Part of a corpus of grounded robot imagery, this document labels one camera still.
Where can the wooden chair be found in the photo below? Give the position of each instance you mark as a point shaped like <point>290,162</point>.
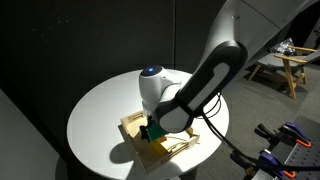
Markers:
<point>287,61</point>

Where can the white round table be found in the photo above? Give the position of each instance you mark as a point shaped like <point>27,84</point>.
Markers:
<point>95,138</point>

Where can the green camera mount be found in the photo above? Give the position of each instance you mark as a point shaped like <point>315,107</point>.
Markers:
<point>154,131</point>

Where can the yellow banana plush toy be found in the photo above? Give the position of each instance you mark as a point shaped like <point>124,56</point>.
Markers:
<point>158,146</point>

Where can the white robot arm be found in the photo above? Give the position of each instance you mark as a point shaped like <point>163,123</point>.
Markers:
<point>239,30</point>

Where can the purple clamp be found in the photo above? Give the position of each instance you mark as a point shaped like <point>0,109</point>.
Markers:
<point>271,164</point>
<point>288,131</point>

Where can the perforated metal plate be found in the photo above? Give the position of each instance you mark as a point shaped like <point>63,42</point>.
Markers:
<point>303,156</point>

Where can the purple clamp lower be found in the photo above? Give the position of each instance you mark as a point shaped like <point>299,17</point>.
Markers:
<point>271,164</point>

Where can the light wooden tray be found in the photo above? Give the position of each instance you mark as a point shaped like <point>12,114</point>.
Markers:
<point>153,154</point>

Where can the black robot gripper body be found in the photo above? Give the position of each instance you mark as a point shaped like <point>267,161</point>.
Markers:
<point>144,129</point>

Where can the purple clamp upper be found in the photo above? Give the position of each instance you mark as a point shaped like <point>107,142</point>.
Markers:
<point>288,131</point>

